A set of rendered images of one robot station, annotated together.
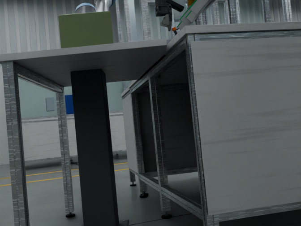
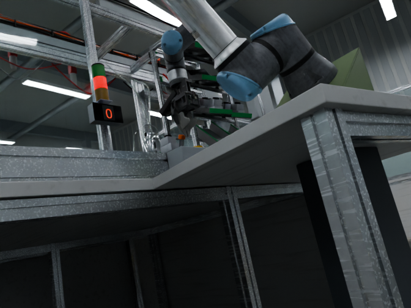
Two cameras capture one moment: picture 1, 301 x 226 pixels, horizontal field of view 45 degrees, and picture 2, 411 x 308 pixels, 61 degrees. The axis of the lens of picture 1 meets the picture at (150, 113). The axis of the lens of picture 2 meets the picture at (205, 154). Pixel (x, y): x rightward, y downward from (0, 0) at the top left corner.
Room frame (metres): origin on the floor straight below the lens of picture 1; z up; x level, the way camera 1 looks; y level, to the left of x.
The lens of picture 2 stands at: (2.77, 0.87, 0.68)
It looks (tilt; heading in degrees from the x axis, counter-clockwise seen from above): 13 degrees up; 233
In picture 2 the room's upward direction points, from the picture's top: 12 degrees counter-clockwise
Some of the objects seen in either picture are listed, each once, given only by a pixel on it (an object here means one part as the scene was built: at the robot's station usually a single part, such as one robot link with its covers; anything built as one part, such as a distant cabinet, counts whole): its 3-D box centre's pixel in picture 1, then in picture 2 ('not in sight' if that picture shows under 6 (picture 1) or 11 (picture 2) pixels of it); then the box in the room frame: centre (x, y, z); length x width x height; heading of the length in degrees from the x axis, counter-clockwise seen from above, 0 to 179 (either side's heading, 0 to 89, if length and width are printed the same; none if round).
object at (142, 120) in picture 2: not in sight; (146, 134); (1.53, -1.49, 1.56); 0.09 x 0.04 x 1.39; 12
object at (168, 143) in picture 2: not in sight; (167, 145); (2.09, -0.27, 1.06); 0.08 x 0.04 x 0.07; 102
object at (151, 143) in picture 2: not in sight; (153, 150); (1.66, -1.16, 1.32); 0.14 x 0.14 x 0.38
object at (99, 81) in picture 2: not in sight; (100, 84); (2.30, -0.33, 1.33); 0.05 x 0.05 x 0.05
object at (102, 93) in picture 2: (191, 2); (102, 96); (2.30, -0.33, 1.28); 0.05 x 0.05 x 0.05
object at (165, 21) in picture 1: (166, 22); (191, 124); (2.05, -0.14, 1.10); 0.06 x 0.03 x 0.09; 102
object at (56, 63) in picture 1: (97, 68); (319, 156); (1.90, 0.26, 0.84); 0.90 x 0.70 x 0.03; 0
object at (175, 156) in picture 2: not in sight; (199, 159); (2.12, -0.03, 0.93); 0.21 x 0.07 x 0.06; 12
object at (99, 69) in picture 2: not in sight; (98, 73); (2.30, -0.33, 1.38); 0.05 x 0.05 x 0.05
